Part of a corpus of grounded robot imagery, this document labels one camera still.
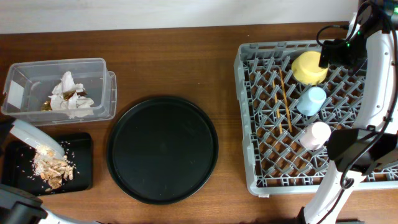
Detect black rectangular tray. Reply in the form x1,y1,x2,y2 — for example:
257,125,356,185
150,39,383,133
1,133,93,196

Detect pink cup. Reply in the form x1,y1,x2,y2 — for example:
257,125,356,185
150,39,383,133
299,121,331,151

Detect peanut shells and rice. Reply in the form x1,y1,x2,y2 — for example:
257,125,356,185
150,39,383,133
15,141,80,195

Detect white napkin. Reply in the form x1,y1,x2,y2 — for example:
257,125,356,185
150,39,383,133
49,71,94,119

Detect blue cup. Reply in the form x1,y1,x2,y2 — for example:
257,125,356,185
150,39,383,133
296,86,326,116

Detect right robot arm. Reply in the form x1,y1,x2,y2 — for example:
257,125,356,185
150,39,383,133
298,1,397,223

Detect yellow bowl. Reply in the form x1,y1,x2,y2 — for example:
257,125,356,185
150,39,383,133
292,51,328,85

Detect gold foil wrapper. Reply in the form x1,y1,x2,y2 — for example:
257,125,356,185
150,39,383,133
40,90,87,111

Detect grey dishwasher rack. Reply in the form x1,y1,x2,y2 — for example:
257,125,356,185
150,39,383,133
233,39,398,197

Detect grey plate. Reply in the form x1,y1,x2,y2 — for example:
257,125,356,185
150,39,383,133
10,119,65,159

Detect round black serving tray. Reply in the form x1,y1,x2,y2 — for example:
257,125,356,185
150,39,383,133
106,96,219,205

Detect clear plastic bin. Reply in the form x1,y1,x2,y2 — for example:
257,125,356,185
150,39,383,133
1,58,117,126

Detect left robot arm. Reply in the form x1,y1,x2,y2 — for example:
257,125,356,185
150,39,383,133
1,184,99,224

